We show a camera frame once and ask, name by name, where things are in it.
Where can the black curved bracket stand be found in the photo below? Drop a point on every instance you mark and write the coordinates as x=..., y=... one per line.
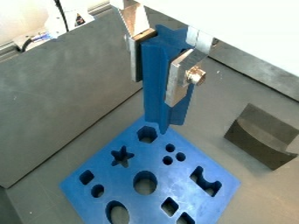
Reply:
x=263, y=136

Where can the white robot base with cable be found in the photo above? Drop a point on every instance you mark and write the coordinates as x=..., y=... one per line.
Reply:
x=67, y=15

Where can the blue shape-sorting block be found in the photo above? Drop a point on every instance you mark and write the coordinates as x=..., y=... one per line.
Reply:
x=154, y=174

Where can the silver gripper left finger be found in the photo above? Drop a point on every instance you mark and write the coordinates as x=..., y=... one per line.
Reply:
x=132, y=15

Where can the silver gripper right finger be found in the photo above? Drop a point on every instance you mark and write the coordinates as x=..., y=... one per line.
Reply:
x=186, y=71

